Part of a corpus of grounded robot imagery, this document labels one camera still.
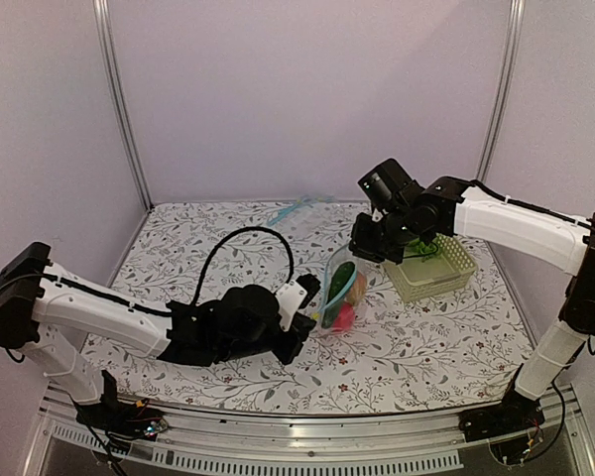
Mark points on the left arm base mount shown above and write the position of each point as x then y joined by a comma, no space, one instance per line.
121,420

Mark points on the green toy grape bunch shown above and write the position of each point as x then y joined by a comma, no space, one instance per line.
418,247

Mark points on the aluminium frame post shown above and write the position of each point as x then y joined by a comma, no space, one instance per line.
112,71
507,70

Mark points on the left aluminium frame post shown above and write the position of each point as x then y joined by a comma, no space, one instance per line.
112,71

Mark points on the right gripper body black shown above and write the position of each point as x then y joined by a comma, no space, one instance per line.
386,240

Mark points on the clear zip bag blue zipper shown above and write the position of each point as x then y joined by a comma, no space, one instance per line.
340,256

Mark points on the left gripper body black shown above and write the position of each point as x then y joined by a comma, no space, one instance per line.
299,335

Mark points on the right aluminium frame post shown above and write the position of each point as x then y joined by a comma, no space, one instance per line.
507,70

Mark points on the beige perforated plastic basket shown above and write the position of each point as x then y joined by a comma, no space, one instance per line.
418,277

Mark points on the red toy apple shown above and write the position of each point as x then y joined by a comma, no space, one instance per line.
345,318

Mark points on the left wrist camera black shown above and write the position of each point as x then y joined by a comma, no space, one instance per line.
311,285

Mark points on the floral patterned tablecloth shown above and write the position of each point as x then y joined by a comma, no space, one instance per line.
452,350

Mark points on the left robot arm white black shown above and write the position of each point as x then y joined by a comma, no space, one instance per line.
39,297

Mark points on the dark green toy cucumber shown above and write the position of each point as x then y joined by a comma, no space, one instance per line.
341,281

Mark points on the aluminium front rail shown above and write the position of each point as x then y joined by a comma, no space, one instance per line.
206,441

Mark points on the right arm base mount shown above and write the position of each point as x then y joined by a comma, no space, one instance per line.
512,426

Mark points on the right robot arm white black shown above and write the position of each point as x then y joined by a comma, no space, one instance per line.
468,208

